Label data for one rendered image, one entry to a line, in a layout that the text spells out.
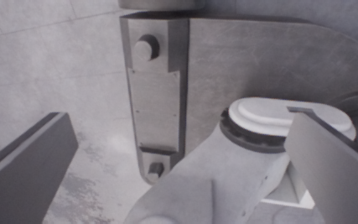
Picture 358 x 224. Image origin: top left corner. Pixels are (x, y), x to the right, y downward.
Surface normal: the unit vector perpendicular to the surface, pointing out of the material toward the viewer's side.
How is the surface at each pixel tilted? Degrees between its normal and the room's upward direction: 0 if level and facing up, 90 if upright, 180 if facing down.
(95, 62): 0
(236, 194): 90
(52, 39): 0
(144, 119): 0
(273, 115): 90
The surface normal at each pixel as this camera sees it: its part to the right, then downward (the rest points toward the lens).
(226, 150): 0.01, -0.85
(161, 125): -0.18, 0.51
